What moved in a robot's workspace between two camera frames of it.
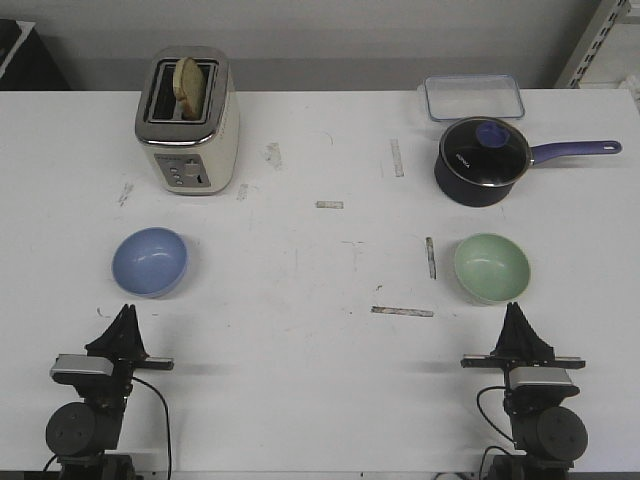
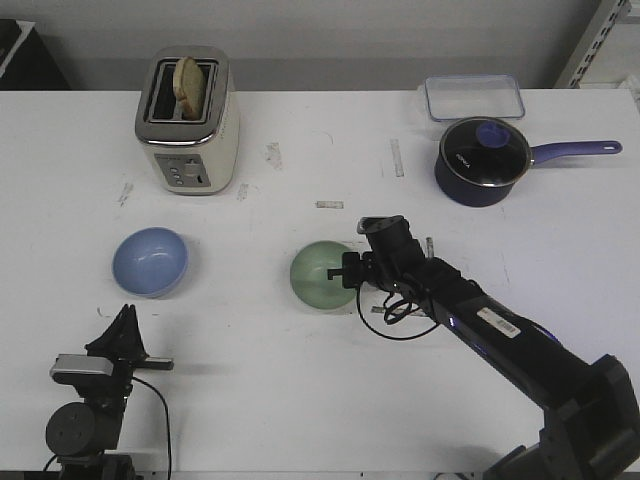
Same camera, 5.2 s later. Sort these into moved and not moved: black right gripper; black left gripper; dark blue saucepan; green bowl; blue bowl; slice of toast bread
Moved: black right gripper; green bowl
Not moved: blue bowl; slice of toast bread; black left gripper; dark blue saucepan
